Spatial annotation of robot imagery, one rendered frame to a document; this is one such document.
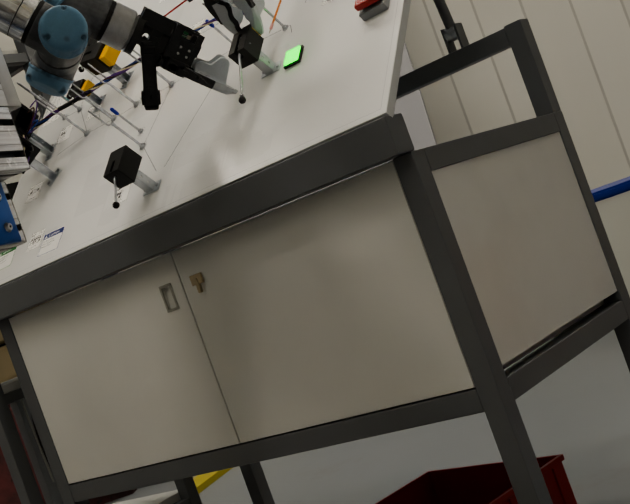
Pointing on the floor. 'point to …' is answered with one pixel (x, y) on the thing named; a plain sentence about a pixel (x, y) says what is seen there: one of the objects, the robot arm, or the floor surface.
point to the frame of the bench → (401, 416)
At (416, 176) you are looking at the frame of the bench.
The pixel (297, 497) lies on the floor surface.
